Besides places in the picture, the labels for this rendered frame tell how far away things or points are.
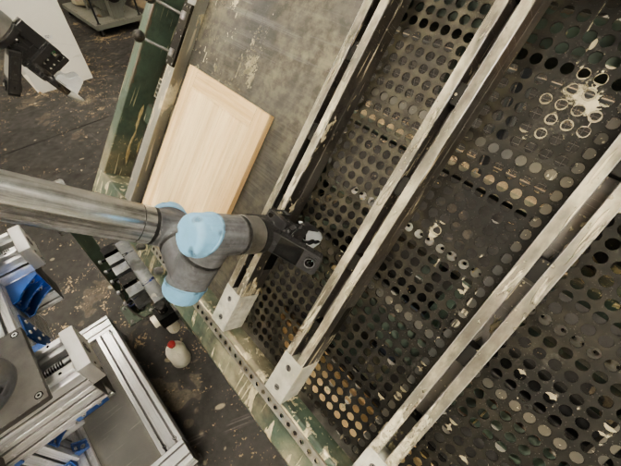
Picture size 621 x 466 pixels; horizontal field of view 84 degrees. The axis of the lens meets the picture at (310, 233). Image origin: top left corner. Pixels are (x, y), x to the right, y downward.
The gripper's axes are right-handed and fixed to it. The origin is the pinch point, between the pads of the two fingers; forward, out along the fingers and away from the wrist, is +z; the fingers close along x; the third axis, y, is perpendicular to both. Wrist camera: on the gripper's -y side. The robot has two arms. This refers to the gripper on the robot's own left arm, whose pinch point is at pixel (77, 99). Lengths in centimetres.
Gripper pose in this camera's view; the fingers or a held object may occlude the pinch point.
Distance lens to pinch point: 123.0
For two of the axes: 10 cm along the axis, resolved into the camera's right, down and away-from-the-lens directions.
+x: -6.7, -5.6, 4.9
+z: 3.4, 3.5, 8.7
